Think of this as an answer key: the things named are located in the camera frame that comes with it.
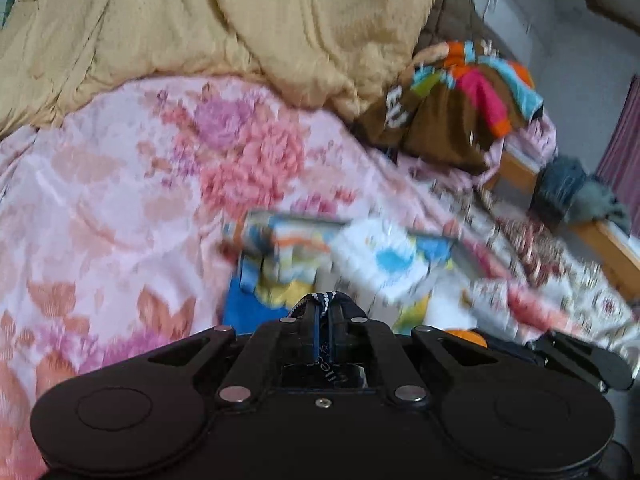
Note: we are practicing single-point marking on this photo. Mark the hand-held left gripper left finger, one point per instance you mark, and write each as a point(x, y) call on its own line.
point(270, 345)

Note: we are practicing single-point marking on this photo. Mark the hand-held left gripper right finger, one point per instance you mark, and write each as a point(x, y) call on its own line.
point(375, 347)

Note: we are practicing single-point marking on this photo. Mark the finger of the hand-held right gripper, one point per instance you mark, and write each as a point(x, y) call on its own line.
point(590, 360)
point(507, 344)

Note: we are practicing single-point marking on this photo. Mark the grey tray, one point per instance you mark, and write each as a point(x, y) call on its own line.
point(245, 305)

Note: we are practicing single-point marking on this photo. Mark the striped sock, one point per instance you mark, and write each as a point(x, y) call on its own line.
point(285, 255)

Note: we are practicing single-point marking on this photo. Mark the orange white box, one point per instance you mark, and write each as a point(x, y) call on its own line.
point(465, 336)

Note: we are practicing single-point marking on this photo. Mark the blue jeans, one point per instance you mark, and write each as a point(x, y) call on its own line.
point(560, 185)

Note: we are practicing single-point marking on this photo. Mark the purple curtain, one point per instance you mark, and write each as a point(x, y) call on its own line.
point(622, 150)

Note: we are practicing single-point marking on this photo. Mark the pink floral bedsheet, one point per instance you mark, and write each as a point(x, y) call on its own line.
point(125, 185)

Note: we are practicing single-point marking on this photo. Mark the brown colourful striped sweater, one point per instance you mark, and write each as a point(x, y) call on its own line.
point(440, 120)

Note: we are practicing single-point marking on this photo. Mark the yellow quilt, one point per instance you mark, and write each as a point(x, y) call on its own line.
point(200, 25)

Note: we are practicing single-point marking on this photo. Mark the brown quilted jacket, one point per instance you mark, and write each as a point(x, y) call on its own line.
point(455, 5)

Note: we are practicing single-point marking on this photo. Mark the wooden bed frame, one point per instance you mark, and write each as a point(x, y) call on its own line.
point(600, 240)

